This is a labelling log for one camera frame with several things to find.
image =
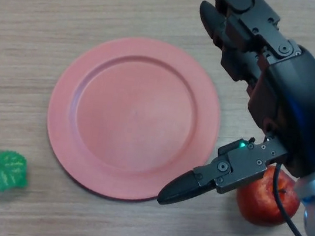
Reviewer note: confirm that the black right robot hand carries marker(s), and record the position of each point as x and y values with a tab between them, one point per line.
297	94

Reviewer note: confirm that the pink round plate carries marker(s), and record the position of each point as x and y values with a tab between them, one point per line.
134	117

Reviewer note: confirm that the red apple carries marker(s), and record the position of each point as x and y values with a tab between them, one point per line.
257	204

